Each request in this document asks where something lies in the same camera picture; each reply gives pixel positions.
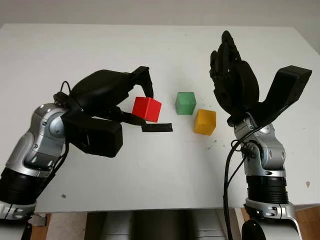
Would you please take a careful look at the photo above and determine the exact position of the black tape strip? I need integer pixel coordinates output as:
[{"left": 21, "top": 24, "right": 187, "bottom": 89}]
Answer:
[{"left": 141, "top": 122, "right": 174, "bottom": 133}]

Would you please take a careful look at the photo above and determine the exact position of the white table leg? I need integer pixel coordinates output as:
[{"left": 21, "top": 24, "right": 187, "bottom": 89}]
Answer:
[{"left": 233, "top": 208, "right": 248, "bottom": 240}]

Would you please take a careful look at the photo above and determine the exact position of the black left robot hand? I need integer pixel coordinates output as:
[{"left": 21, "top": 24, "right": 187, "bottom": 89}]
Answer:
[{"left": 69, "top": 66, "right": 155, "bottom": 127}]

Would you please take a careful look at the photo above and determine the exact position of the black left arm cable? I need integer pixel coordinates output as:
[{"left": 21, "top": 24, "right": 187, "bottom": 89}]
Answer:
[{"left": 34, "top": 80, "right": 73, "bottom": 203}]

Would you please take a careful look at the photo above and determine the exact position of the dark grey robot body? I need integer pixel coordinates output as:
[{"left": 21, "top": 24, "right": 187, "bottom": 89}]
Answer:
[{"left": 86, "top": 209, "right": 236, "bottom": 240}]

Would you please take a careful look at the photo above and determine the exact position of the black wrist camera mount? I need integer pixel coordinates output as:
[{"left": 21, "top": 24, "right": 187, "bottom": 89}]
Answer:
[
  {"left": 252, "top": 65, "right": 313, "bottom": 128},
  {"left": 63, "top": 113, "right": 124, "bottom": 159}
]

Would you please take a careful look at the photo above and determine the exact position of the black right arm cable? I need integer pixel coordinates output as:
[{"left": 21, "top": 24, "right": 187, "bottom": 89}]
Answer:
[{"left": 222, "top": 124, "right": 266, "bottom": 240}]

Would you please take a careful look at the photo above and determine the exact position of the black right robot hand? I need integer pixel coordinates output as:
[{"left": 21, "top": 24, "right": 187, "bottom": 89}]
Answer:
[{"left": 209, "top": 30, "right": 261, "bottom": 121}]

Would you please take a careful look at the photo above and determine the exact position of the yellow cube block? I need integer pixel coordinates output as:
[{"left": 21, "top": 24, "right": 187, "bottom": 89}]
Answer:
[{"left": 193, "top": 109, "right": 217, "bottom": 136}]

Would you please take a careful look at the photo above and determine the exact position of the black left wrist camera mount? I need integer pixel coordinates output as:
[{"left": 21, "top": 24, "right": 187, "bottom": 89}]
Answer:
[{"left": 63, "top": 113, "right": 124, "bottom": 159}]

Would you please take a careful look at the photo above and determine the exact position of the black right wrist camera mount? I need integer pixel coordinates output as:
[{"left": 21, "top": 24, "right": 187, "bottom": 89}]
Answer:
[{"left": 252, "top": 65, "right": 313, "bottom": 128}]

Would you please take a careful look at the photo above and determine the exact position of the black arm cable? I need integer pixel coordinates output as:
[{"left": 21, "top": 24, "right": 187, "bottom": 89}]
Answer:
[
  {"left": 34, "top": 80, "right": 73, "bottom": 203},
  {"left": 222, "top": 124, "right": 266, "bottom": 240}
]

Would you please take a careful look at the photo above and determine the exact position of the red cube block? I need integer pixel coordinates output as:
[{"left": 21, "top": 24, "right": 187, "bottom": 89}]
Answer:
[{"left": 131, "top": 96, "right": 162, "bottom": 124}]

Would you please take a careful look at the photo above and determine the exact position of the green cube block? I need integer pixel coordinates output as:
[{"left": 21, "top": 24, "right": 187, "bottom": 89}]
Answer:
[{"left": 175, "top": 91, "right": 198, "bottom": 116}]

